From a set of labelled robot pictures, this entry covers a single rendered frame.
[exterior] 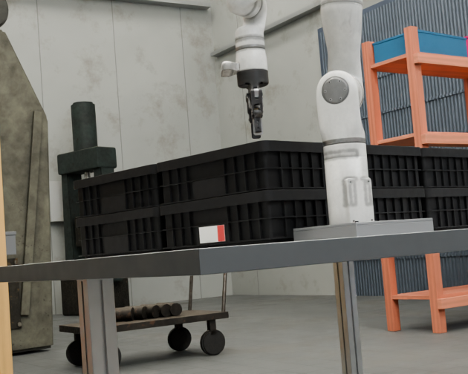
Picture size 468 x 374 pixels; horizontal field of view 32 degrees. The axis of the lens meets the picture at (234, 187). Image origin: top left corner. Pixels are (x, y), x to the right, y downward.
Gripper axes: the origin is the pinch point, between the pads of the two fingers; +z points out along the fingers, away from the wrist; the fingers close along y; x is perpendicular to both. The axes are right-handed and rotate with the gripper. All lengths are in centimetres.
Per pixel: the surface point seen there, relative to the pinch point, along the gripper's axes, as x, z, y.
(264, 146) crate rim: 0.0, 5.6, -14.1
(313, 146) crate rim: -12.3, 5.3, -4.7
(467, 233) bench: -34, 28, -42
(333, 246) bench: -6, 28, -58
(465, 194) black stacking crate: -60, 17, 35
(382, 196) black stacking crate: -31.2, 17.2, 10.7
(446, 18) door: -288, -214, 706
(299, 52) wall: -156, -245, 954
